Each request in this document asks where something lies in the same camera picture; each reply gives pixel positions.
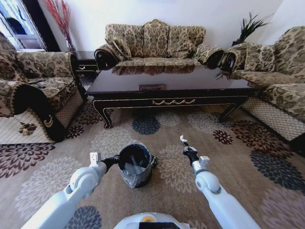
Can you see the red dried branches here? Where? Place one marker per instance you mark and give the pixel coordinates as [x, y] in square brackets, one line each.
[62, 21]

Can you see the window with white frame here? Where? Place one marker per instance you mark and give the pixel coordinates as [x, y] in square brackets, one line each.
[17, 23]

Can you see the green potted plant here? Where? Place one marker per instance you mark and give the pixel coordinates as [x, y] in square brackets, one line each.
[250, 27]

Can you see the floral sofa cushion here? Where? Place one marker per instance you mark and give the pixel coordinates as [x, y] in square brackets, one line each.
[119, 47]
[179, 46]

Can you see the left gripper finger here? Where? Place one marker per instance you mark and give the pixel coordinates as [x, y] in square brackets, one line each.
[134, 160]

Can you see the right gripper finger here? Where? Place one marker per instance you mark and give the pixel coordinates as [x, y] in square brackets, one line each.
[183, 145]
[188, 146]

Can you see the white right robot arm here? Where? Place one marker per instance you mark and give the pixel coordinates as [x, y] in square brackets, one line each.
[214, 190]

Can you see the white robot front shell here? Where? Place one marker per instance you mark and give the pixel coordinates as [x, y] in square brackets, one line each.
[150, 221]

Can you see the black bin with plastic bag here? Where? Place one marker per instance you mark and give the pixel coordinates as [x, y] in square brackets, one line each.
[137, 175]

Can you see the dark curtain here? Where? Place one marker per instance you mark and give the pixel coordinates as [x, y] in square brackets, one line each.
[41, 23]

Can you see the floral three-seat sofa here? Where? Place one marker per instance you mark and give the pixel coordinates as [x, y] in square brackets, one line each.
[155, 45]

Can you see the white paper trash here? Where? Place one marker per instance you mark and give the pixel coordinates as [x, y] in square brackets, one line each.
[182, 138]

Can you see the floral patterned rug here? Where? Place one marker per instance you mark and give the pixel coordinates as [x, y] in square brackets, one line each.
[71, 155]

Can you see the floral armchair with black trim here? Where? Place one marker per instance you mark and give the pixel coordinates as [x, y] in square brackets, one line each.
[35, 95]

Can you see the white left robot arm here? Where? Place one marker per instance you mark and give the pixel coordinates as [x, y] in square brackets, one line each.
[71, 190]

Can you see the black remote control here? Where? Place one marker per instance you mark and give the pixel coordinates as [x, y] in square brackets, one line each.
[40, 85]

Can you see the dark glossy coffee table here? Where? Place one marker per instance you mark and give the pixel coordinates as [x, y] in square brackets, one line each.
[166, 93]

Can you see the floral sofa with quilted skirt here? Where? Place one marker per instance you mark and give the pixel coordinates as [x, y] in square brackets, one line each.
[274, 78]

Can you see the dark side table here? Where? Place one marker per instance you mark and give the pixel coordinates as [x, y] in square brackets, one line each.
[87, 65]

